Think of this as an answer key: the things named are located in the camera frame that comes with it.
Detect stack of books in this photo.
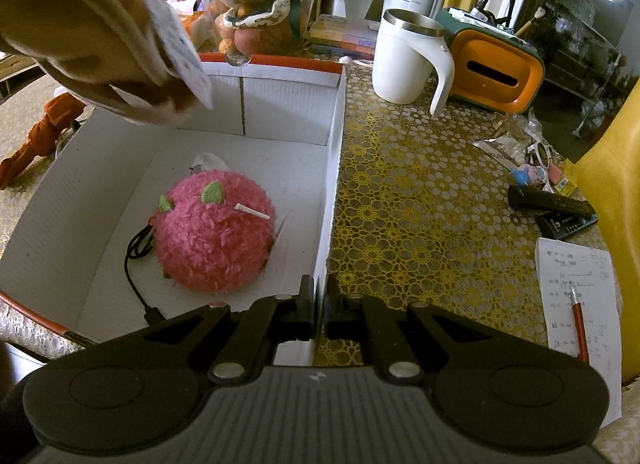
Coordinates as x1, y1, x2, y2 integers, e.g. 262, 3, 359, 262
307, 14, 381, 60

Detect black remote control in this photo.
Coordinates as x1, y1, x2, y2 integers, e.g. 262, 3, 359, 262
508, 185, 597, 217
536, 213, 599, 240

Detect white mug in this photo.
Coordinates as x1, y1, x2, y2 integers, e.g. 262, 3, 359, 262
371, 8, 456, 116

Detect makeup brush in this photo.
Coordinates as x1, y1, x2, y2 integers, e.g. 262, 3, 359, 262
515, 7, 546, 38

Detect white notepad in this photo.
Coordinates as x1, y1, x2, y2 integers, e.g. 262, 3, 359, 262
535, 237, 623, 427

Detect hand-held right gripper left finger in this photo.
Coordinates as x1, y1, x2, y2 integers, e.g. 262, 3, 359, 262
102, 274, 317, 385

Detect beige pink cloth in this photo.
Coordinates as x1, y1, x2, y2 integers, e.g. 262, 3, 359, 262
0, 0, 216, 126

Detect white cardboard box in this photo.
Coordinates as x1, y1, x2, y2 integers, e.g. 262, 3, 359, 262
0, 53, 348, 367

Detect red pen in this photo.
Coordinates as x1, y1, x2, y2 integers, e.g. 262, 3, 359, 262
571, 287, 591, 364

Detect black cable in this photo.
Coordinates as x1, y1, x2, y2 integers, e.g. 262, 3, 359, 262
124, 224, 166, 325

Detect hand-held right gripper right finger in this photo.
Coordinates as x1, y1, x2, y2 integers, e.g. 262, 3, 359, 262
324, 274, 545, 385

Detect silver snack packet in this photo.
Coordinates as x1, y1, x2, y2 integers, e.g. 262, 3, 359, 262
472, 114, 546, 162

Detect white sunglasses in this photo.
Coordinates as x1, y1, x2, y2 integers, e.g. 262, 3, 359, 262
525, 141, 558, 192

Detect glass sliding door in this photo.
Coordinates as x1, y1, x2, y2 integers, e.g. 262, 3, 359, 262
500, 0, 640, 145

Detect pink plush ball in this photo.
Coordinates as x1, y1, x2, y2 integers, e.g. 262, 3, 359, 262
150, 168, 277, 293

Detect orange green tissue holder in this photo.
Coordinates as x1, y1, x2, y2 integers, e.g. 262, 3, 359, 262
434, 7, 546, 117

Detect small yellow box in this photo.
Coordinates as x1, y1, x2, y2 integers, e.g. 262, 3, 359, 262
547, 161, 576, 197

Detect orange cloth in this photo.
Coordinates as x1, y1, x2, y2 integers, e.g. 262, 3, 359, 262
0, 94, 96, 190

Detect orange tissue box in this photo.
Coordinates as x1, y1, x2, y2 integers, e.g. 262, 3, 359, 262
175, 12, 213, 52

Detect pink toy figure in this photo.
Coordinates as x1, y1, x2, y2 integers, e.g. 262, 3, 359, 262
510, 164, 548, 187

